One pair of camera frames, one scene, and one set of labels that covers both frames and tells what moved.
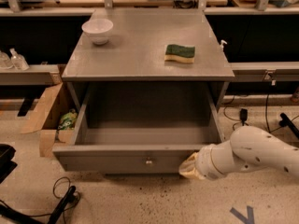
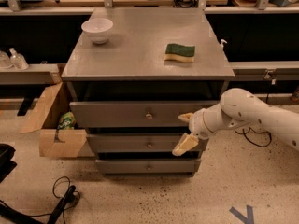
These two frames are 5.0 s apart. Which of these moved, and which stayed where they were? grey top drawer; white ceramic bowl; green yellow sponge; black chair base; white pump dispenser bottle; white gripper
Moved: grey top drawer; white gripper
Stayed: white ceramic bowl; white pump dispenser bottle; black chair base; green yellow sponge
